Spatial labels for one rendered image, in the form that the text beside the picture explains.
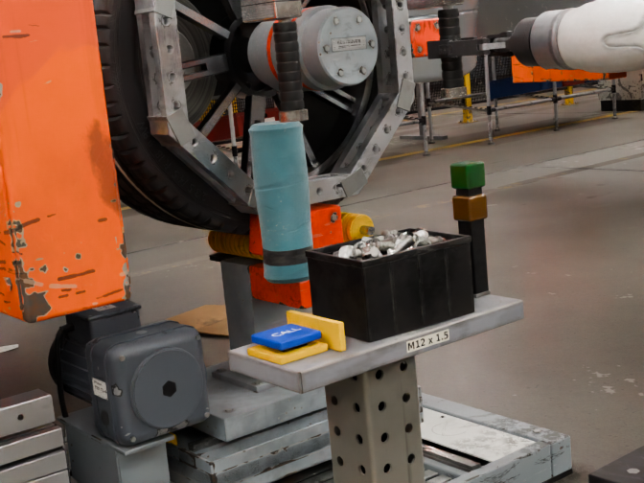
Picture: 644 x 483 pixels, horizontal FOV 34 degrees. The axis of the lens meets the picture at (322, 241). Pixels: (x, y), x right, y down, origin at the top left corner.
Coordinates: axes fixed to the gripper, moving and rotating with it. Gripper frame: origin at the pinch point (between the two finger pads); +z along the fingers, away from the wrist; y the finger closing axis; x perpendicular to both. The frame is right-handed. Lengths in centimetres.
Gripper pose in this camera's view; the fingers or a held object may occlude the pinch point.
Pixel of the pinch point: (451, 48)
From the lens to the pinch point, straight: 183.6
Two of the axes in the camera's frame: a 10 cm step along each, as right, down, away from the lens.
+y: 7.8, -1.9, 5.9
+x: -0.9, -9.8, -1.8
